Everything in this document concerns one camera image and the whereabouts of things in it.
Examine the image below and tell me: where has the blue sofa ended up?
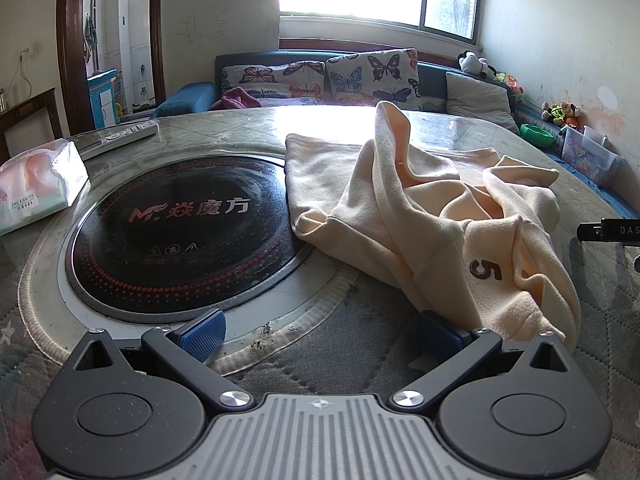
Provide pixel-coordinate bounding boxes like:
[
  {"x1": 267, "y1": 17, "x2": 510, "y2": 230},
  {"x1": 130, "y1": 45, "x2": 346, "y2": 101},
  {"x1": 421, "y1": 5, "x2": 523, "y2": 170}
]
[{"x1": 152, "y1": 50, "x2": 640, "y2": 221}]

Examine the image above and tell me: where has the blue cabinet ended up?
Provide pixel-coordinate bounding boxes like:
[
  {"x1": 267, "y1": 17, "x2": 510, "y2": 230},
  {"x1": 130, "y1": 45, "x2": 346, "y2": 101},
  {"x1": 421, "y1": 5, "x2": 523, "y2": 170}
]
[{"x1": 87, "y1": 69, "x2": 126, "y2": 128}]

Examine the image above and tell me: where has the pink cloth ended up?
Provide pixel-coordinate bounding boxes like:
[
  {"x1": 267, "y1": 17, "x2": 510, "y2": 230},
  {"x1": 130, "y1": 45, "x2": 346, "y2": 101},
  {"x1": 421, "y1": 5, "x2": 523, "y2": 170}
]
[{"x1": 210, "y1": 86, "x2": 263, "y2": 111}]

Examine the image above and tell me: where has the butterfly print cushion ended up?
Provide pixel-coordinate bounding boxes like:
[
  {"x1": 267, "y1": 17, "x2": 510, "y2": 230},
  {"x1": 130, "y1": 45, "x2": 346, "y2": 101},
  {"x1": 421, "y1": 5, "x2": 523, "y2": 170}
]
[
  {"x1": 220, "y1": 60, "x2": 328, "y2": 98},
  {"x1": 245, "y1": 87, "x2": 328, "y2": 107},
  {"x1": 324, "y1": 48, "x2": 422, "y2": 108}
]

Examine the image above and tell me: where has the hanging cloth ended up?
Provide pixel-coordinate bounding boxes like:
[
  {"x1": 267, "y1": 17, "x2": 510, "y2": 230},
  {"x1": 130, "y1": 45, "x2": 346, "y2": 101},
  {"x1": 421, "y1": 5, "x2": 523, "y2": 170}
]
[{"x1": 82, "y1": 12, "x2": 98, "y2": 66}]

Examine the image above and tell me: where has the brown plush toy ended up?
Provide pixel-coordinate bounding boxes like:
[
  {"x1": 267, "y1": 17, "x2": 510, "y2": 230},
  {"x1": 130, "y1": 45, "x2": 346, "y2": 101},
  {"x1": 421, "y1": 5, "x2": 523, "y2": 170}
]
[{"x1": 541, "y1": 101, "x2": 581, "y2": 131}]

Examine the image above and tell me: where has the clear plastic storage box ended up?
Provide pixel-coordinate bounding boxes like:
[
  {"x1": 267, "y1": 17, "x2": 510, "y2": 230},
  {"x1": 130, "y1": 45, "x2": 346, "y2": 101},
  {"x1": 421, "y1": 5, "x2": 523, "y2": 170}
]
[{"x1": 560, "y1": 125, "x2": 626, "y2": 186}]

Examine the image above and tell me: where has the dark wooden door frame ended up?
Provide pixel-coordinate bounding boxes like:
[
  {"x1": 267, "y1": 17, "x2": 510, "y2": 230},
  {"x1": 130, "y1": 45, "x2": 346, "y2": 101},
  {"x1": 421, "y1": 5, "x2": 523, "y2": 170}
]
[{"x1": 56, "y1": 0, "x2": 167, "y2": 136}]

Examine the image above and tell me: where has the white pink tissue pack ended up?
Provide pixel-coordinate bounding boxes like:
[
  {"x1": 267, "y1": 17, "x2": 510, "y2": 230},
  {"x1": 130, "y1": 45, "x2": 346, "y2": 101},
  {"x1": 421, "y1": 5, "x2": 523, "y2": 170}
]
[{"x1": 0, "y1": 138, "x2": 90, "y2": 236}]

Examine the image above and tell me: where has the green bowl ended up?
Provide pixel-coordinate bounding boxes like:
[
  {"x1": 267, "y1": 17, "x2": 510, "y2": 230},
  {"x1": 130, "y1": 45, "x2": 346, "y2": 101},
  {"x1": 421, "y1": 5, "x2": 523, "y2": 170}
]
[{"x1": 520, "y1": 122, "x2": 553, "y2": 147}]

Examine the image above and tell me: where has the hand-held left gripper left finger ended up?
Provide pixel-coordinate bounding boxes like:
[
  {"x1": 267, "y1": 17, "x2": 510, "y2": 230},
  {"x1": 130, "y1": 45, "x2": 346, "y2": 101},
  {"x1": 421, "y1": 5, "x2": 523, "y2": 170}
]
[{"x1": 60, "y1": 309, "x2": 256, "y2": 411}]

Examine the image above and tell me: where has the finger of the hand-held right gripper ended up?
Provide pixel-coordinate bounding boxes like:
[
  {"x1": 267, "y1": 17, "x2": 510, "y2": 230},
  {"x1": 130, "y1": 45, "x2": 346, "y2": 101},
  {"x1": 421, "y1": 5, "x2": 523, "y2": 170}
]
[{"x1": 576, "y1": 217, "x2": 640, "y2": 243}]

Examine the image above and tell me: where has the panda plush toy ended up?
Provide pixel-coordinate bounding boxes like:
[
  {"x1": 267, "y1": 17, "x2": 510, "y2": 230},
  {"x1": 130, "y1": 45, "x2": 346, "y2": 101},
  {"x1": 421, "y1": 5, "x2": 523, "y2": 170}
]
[{"x1": 458, "y1": 51, "x2": 496, "y2": 78}]

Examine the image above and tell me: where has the grey pillow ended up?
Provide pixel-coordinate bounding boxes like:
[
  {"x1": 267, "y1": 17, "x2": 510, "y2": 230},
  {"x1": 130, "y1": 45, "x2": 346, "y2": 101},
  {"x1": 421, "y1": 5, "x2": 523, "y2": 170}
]
[{"x1": 445, "y1": 71, "x2": 516, "y2": 122}]

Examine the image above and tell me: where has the green pink plush toy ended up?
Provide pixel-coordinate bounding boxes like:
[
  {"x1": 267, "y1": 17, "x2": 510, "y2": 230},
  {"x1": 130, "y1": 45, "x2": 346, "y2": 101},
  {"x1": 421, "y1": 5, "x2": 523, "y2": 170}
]
[{"x1": 495, "y1": 72, "x2": 524, "y2": 96}]

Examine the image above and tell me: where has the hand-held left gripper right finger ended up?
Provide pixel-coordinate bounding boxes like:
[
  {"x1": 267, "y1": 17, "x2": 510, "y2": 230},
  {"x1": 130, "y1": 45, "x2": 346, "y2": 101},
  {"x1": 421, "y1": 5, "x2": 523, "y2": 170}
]
[{"x1": 390, "y1": 311, "x2": 583, "y2": 411}]

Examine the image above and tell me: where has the white remote control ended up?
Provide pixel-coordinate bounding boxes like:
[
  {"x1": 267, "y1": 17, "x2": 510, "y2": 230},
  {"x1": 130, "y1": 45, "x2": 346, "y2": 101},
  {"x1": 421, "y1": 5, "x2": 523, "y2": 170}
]
[{"x1": 79, "y1": 120, "x2": 160, "y2": 162}]

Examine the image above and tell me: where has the cream long-sleeve shirt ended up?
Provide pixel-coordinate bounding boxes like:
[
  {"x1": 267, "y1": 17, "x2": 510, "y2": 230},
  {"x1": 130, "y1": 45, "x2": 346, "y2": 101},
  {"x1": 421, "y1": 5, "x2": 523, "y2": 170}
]
[{"x1": 284, "y1": 101, "x2": 582, "y2": 353}]

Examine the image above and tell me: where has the black round induction cooktop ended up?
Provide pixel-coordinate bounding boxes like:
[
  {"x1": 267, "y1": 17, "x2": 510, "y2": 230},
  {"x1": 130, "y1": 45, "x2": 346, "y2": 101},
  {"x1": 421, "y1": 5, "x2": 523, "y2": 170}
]
[{"x1": 59, "y1": 152, "x2": 321, "y2": 331}]

